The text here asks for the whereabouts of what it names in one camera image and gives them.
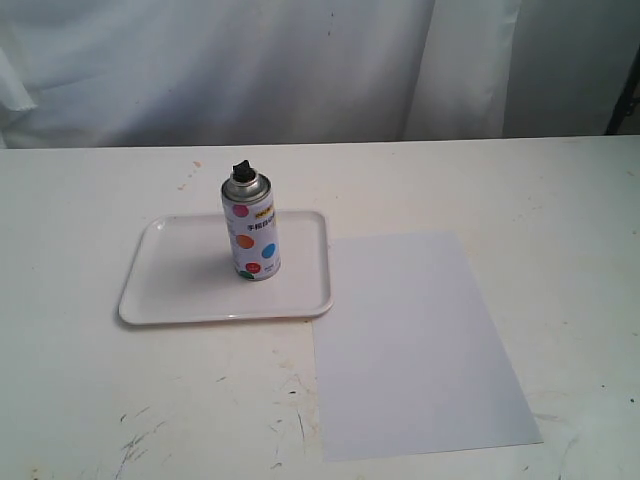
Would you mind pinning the white dotted spray paint can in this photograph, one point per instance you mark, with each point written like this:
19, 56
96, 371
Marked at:
248, 205

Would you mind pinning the white plastic tray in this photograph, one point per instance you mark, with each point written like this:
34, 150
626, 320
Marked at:
183, 273

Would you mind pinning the white paper sheet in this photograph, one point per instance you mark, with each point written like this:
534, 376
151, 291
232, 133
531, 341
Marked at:
408, 360

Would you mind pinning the black stand pole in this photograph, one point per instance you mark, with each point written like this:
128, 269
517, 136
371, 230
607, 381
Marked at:
627, 101

